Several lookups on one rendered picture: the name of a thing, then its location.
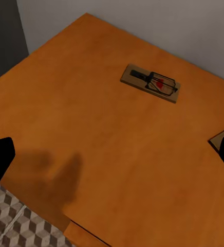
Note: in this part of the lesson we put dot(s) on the cabinet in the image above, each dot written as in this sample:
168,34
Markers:
107,163

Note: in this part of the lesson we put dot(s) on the door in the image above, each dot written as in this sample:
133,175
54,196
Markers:
13,47

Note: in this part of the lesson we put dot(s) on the mousetrap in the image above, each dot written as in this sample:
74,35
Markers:
151,82
216,142

